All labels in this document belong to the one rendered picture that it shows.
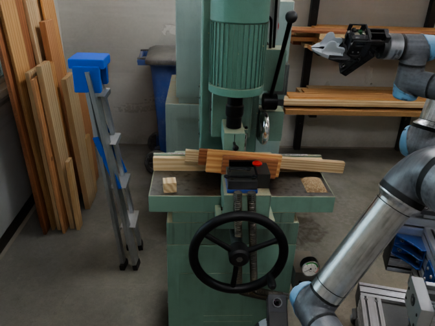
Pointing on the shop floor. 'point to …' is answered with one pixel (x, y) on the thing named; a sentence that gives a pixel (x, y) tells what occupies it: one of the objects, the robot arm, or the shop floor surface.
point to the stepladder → (107, 148)
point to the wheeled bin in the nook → (167, 67)
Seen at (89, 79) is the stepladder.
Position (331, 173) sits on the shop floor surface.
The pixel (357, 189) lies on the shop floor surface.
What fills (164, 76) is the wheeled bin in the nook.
